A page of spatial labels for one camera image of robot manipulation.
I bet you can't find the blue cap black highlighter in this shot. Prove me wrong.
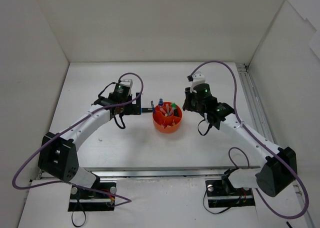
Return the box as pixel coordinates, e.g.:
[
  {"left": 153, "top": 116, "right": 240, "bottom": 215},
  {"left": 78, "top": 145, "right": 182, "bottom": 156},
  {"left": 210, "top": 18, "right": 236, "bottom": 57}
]
[{"left": 141, "top": 107, "right": 153, "bottom": 113}]

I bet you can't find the green cap black highlighter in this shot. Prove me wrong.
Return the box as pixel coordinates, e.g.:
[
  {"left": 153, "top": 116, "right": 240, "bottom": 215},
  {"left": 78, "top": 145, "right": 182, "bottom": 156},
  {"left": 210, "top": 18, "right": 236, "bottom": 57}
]
[{"left": 170, "top": 102, "right": 179, "bottom": 117}]

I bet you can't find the clear bottle blue cap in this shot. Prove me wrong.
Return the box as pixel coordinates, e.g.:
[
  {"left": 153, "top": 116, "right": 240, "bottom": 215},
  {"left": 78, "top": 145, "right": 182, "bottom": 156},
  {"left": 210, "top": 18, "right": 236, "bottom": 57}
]
[{"left": 157, "top": 98, "right": 164, "bottom": 109}]

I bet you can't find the slim pink orange marker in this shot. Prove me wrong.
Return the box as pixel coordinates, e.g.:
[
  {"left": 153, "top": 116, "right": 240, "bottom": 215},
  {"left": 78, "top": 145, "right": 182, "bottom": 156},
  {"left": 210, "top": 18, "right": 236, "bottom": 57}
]
[{"left": 167, "top": 107, "right": 175, "bottom": 117}]

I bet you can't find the blue ballpoint pen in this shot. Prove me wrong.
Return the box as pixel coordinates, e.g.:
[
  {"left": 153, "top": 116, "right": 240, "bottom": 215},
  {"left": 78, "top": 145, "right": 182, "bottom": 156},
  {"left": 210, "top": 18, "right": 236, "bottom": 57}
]
[{"left": 150, "top": 100, "right": 156, "bottom": 114}]

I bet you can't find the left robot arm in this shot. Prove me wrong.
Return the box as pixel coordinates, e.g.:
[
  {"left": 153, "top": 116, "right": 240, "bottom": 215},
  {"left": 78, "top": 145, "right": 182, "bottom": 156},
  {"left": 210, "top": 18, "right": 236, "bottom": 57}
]
[{"left": 38, "top": 79, "right": 141, "bottom": 198}]

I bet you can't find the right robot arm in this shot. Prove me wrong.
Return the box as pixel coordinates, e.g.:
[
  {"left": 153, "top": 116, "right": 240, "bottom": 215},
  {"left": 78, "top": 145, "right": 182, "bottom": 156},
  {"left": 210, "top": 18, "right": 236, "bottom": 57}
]
[{"left": 182, "top": 83, "right": 298, "bottom": 198}]

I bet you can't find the orange round compartment organizer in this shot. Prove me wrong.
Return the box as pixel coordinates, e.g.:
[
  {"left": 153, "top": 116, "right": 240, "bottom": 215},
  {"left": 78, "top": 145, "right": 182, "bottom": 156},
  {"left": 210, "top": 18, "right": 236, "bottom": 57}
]
[{"left": 152, "top": 101, "right": 183, "bottom": 134}]

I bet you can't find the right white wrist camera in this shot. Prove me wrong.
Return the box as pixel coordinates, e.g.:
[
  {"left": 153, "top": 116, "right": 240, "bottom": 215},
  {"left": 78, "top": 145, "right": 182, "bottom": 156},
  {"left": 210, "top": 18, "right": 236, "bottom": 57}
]
[{"left": 187, "top": 71, "right": 206, "bottom": 93}]

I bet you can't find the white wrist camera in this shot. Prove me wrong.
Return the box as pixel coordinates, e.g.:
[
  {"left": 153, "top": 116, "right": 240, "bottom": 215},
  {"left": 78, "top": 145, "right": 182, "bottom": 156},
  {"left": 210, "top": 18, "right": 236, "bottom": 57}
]
[
  {"left": 187, "top": 71, "right": 206, "bottom": 93},
  {"left": 118, "top": 79, "right": 133, "bottom": 88}
]

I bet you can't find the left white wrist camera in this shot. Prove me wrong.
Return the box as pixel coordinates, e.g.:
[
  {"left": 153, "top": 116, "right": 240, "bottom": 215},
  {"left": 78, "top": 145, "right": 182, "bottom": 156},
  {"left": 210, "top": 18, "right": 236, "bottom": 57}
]
[{"left": 118, "top": 79, "right": 133, "bottom": 88}]

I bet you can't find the right aluminium rail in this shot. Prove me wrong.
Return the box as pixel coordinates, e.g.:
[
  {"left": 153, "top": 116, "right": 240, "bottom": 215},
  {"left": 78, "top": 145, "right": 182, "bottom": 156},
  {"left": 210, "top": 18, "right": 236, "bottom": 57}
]
[{"left": 235, "top": 63, "right": 315, "bottom": 228}]

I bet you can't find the aluminium rail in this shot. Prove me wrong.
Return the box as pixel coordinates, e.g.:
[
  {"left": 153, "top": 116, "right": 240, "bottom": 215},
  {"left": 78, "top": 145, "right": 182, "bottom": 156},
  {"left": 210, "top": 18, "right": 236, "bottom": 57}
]
[
  {"left": 235, "top": 63, "right": 315, "bottom": 228},
  {"left": 37, "top": 165, "right": 261, "bottom": 180}
]

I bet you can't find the front aluminium rail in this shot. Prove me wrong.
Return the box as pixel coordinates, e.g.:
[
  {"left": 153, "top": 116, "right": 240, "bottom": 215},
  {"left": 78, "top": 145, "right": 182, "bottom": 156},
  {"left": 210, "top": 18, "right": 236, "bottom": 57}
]
[{"left": 37, "top": 165, "right": 261, "bottom": 180}]

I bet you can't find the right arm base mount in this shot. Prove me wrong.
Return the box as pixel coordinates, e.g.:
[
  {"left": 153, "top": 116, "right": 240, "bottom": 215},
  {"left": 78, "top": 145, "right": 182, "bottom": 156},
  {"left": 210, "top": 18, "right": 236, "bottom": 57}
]
[{"left": 202, "top": 168, "right": 256, "bottom": 215}]

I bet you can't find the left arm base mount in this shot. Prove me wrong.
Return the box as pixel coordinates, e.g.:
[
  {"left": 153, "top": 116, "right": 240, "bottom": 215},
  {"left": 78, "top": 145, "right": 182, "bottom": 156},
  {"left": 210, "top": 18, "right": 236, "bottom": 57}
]
[{"left": 67, "top": 181, "right": 117, "bottom": 228}]

